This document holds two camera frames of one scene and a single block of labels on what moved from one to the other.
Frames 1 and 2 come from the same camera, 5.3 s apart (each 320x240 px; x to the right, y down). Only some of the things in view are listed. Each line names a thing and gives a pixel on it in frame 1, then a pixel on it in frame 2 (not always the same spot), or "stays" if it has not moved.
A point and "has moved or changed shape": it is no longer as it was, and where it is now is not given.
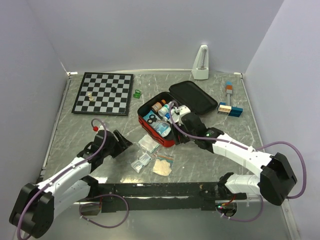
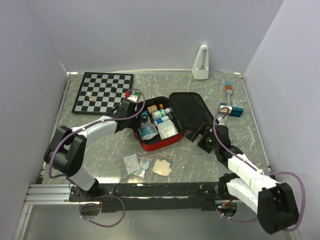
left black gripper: (121, 145) -> (135, 123)
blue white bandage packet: (163, 128) -> (147, 130)
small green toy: (137, 94) stays
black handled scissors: (152, 118) -> (144, 118)
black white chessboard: (104, 93) stays
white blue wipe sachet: (142, 161) -> (144, 163)
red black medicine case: (157, 111) has moved or changed shape
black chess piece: (113, 89) stays
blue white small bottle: (166, 117) has moved or changed shape
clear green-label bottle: (164, 110) has moved or changed shape
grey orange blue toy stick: (229, 89) stays
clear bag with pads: (148, 143) -> (131, 163)
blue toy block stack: (224, 109) stays
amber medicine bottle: (157, 106) has moved or changed shape
